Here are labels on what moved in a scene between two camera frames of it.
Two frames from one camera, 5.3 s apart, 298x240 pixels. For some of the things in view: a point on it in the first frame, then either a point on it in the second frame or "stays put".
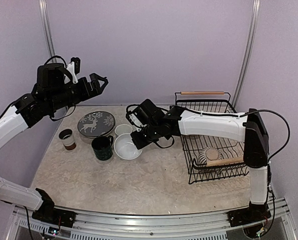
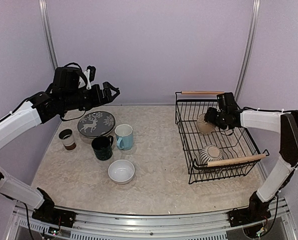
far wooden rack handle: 202,93 stays put
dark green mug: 102,147 stays put
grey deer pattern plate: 96,123 stays put
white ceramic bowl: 124,147 -> 121,171
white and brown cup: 68,141 stays put
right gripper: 139,142 -> 209,116
